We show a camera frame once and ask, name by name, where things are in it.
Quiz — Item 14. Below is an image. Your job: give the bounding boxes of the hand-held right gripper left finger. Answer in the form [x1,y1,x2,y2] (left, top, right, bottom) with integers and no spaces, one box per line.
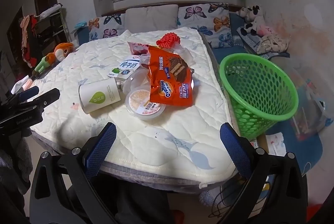
[29,122,117,224]

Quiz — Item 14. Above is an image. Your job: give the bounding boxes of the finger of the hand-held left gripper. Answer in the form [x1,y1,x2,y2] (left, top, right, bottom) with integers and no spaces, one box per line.
[18,88,61,113]
[5,86,39,106]

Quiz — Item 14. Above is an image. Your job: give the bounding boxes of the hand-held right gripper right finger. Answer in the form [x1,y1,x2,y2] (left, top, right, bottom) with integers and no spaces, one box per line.
[220,122,308,224]

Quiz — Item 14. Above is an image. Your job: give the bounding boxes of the green plastic basket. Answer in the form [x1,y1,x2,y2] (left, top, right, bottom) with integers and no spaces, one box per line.
[219,53,299,139]

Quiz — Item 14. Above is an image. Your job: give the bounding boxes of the pink snack wrapper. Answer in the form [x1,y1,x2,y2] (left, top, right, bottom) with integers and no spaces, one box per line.
[127,41,150,56]

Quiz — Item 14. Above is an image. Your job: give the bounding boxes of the person's left hand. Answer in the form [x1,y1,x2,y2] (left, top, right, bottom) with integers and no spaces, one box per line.
[0,135,34,188]

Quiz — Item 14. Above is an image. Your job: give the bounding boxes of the green toy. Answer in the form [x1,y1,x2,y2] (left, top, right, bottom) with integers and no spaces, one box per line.
[32,53,56,76]

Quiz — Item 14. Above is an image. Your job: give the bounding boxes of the white printed paper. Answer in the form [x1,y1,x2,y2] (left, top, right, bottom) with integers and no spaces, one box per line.
[265,132,286,155]

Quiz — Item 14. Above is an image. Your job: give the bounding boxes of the white paper cup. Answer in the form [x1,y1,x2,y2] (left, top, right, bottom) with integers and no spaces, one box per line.
[79,78,122,113]

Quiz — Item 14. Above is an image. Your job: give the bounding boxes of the orange plush toy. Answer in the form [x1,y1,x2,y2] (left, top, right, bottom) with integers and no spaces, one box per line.
[53,42,76,61]

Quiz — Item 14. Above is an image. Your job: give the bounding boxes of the red hanging clothes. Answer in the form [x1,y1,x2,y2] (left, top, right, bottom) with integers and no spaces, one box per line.
[19,15,39,68]

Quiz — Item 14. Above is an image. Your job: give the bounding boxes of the white quilted mat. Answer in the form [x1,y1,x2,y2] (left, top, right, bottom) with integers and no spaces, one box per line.
[30,26,238,185]

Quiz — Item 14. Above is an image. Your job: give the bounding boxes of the clear jelly cup with lid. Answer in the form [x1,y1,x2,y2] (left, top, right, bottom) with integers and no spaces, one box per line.
[125,88,167,120]

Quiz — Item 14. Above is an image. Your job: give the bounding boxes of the metal rack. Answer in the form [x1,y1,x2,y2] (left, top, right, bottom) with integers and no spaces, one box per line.
[34,4,68,55]

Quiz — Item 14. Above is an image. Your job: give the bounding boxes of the empty clear plastic cup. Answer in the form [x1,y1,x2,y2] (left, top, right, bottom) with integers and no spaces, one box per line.
[122,68,152,94]

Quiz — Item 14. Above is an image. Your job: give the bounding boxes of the blue bed sheet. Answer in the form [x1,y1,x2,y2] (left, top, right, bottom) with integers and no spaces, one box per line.
[209,11,324,175]

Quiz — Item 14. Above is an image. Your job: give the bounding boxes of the white milk carton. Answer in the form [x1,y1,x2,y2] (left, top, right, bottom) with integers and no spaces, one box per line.
[106,55,143,84]

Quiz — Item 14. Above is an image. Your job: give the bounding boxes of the clear storage box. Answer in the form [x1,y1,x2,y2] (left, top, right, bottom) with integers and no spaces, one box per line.
[287,57,334,136]

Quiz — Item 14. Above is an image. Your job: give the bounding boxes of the small butterfly print pillow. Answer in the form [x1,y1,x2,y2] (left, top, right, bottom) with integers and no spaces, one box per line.
[88,13,126,42]

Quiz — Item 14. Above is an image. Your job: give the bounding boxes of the orange snack wrapper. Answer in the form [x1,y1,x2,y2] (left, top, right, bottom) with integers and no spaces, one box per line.
[148,46,194,106]

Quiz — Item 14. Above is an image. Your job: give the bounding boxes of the red plastic stool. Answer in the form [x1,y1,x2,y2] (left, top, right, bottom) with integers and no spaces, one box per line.
[306,204,325,224]

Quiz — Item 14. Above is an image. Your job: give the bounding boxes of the clear plastic bottle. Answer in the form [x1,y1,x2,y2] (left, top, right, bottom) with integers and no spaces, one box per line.
[171,43,199,68]

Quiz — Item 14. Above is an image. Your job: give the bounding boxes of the blue white patterned blanket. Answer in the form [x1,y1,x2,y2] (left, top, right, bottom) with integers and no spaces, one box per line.
[236,27,261,52]

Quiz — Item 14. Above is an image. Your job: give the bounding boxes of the beige spotted cloth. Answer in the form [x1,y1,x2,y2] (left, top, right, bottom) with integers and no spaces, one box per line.
[257,34,290,55]

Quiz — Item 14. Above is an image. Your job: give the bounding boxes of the pink plush toy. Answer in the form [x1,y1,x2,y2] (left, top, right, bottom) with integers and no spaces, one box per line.
[257,24,277,37]

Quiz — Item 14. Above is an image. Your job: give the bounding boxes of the red foam net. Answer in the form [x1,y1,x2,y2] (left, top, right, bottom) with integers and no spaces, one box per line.
[156,32,182,49]

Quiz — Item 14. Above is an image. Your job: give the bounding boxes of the grey pillow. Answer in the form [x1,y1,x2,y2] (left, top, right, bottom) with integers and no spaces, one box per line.
[125,4,179,33]

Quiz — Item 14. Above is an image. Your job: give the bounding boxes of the large butterfly print pillow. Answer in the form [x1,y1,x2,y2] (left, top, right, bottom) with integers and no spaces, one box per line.
[177,2,234,48]

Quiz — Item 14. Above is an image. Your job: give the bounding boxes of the cow plush toy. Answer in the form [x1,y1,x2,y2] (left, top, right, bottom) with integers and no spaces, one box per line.
[236,5,263,35]

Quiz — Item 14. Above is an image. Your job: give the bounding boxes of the black cable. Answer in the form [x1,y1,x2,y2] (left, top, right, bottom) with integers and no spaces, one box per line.
[210,182,261,219]

